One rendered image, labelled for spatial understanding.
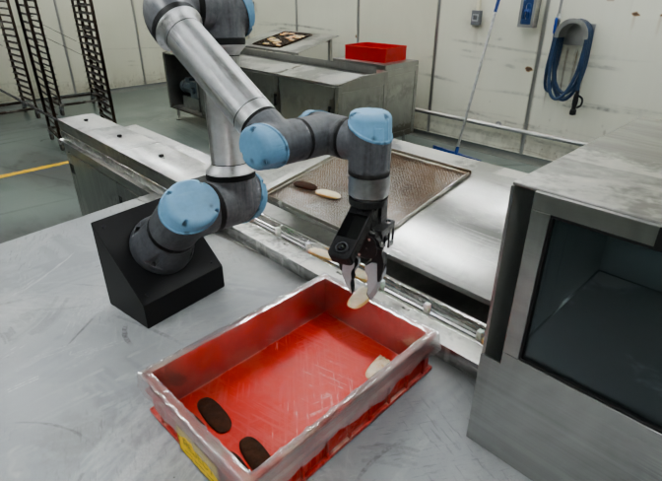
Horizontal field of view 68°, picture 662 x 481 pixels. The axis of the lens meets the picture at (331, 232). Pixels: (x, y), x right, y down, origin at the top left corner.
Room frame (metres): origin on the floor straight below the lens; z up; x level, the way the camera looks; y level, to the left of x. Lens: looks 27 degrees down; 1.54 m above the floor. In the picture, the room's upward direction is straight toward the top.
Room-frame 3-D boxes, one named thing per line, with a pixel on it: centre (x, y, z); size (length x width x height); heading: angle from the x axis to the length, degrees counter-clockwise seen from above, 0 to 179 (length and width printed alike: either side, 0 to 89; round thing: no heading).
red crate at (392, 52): (5.12, -0.44, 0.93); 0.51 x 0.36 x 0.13; 48
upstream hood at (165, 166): (2.12, 0.90, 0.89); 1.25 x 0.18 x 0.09; 44
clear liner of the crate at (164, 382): (0.72, 0.06, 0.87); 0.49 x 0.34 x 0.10; 136
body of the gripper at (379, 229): (0.84, -0.07, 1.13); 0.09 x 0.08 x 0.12; 149
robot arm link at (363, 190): (0.83, -0.07, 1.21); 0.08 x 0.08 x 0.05
